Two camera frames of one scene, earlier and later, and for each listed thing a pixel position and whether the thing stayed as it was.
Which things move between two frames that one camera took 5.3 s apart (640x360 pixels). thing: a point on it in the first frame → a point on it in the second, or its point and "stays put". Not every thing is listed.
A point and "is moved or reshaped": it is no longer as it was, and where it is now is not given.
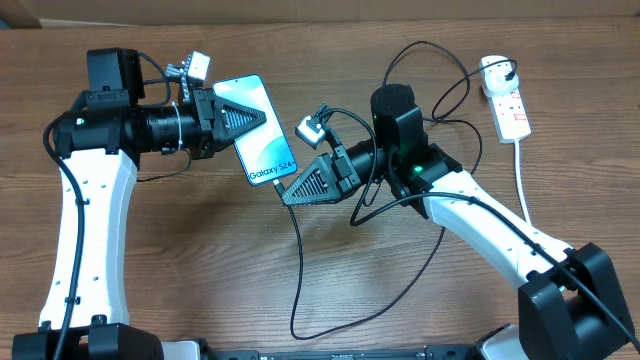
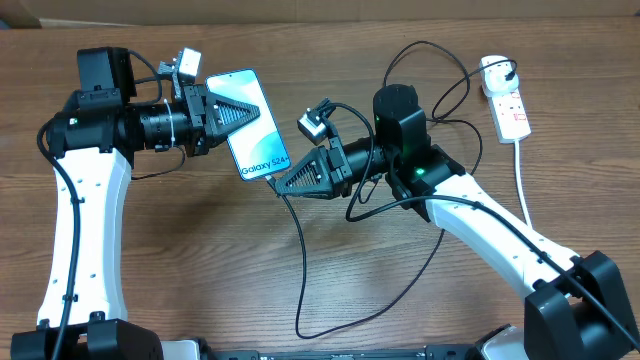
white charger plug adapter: (494, 79) stays put
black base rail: (449, 352) stays put
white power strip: (508, 114) stays put
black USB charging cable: (438, 239) → (448, 94)
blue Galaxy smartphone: (264, 150) is moved or reshaped
